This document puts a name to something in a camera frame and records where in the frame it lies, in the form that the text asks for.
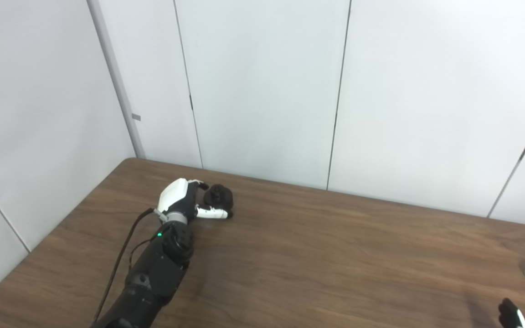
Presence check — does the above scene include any round black plastic part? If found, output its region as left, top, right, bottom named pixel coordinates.
left=203, top=184, right=234, bottom=219

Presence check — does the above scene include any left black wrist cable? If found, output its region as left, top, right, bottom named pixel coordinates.
left=93, top=209, right=156, bottom=324

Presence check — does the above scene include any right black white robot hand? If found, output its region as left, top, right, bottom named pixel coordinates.
left=499, top=298, right=525, bottom=328

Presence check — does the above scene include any gray wall corner post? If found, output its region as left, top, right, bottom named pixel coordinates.
left=86, top=0, right=146, bottom=159

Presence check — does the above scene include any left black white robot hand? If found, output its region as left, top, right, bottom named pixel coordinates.
left=155, top=178, right=234, bottom=225

